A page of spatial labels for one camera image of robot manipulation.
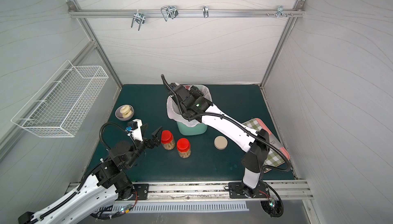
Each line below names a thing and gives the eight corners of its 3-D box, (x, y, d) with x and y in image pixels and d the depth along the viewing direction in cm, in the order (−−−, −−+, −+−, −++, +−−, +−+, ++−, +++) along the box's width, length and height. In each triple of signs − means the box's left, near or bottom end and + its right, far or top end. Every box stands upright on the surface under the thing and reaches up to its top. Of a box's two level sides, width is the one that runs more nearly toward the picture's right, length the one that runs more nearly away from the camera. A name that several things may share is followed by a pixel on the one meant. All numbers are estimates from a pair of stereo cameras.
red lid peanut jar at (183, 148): (178, 158, 86) (176, 149, 76) (179, 146, 90) (177, 137, 80) (190, 158, 86) (189, 149, 76) (191, 146, 90) (190, 137, 80)
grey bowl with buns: (116, 122, 100) (111, 116, 95) (121, 110, 107) (117, 104, 102) (133, 122, 100) (129, 116, 95) (137, 110, 107) (134, 104, 102)
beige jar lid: (214, 149, 90) (214, 147, 88) (213, 137, 95) (214, 135, 93) (227, 149, 90) (228, 147, 88) (226, 137, 95) (226, 135, 93)
